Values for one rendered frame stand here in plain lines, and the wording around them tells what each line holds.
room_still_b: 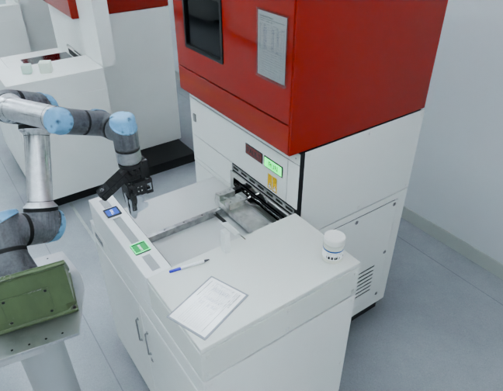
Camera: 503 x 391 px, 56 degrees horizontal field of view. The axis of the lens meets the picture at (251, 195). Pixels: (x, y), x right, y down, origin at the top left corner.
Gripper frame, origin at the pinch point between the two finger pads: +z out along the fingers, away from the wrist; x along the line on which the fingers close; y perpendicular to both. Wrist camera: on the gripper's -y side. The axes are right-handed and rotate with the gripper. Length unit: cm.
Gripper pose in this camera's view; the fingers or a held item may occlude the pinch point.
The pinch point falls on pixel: (132, 215)
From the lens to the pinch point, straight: 160.7
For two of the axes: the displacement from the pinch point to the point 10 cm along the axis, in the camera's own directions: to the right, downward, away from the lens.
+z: 0.0, 8.3, 5.6
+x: -5.8, -4.6, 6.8
